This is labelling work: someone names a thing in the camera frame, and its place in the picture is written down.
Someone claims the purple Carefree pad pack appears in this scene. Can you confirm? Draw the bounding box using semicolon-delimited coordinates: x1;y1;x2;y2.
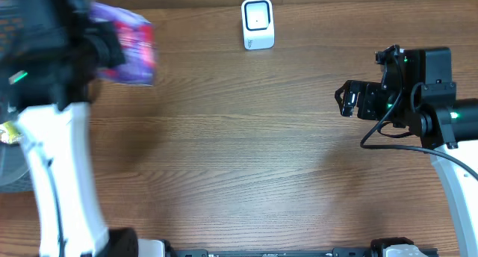
90;2;158;86

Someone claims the green yellow snack pouch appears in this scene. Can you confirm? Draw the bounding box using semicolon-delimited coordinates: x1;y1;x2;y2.
0;121;22;145

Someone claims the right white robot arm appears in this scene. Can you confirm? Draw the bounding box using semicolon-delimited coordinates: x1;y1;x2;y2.
335;78;477;256

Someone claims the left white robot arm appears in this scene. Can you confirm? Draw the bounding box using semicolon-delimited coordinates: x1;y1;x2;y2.
1;0;167;256

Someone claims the white barcode scanner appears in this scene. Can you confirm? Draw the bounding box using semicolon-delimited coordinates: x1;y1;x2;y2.
241;0;275;50

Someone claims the grey plastic basket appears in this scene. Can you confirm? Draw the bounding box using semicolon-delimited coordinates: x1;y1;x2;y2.
0;143;33;193

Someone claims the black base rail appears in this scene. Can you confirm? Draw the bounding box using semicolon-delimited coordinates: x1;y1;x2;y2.
165;237;439;257

